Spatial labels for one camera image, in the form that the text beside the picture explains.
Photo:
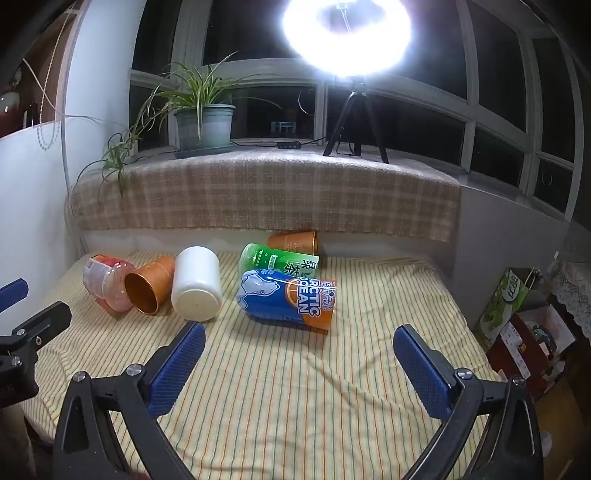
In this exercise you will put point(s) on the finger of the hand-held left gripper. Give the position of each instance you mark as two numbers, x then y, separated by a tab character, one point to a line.
44	323
11	295

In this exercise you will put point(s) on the white window frame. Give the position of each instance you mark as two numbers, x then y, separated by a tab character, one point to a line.
468	92

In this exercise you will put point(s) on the white panel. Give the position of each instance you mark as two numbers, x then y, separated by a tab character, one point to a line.
27	207

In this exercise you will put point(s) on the striped bed sheet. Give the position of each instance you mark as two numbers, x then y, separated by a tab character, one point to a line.
286	392

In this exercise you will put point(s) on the green paper bag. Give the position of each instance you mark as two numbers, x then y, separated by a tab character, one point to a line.
501	300

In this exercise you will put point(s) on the red vase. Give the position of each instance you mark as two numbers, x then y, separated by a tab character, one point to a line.
7	113

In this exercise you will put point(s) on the white lace cloth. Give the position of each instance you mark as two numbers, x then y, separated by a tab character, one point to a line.
577	286

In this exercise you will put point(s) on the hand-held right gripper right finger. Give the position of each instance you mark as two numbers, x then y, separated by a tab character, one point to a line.
420	364

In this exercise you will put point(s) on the blue orange Arctic Ocean can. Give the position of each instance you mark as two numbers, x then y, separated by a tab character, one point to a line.
263	295

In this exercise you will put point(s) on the black tripod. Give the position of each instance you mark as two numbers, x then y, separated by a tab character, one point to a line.
358	92

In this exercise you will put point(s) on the potted spider plant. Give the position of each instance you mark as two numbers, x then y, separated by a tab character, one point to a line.
203	124

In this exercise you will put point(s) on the clear pink plastic cup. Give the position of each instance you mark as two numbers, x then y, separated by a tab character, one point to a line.
104	281

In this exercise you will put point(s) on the orange cup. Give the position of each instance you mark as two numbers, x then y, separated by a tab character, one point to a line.
295	241
157	277

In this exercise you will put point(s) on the plaid cloth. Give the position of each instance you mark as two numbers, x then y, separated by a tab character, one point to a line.
277	194

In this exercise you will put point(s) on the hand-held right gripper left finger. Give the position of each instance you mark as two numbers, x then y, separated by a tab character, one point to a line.
178	364

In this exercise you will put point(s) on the red box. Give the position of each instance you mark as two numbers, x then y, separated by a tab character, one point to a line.
508	355

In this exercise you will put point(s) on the white plastic jar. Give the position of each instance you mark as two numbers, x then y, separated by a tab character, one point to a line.
196	272

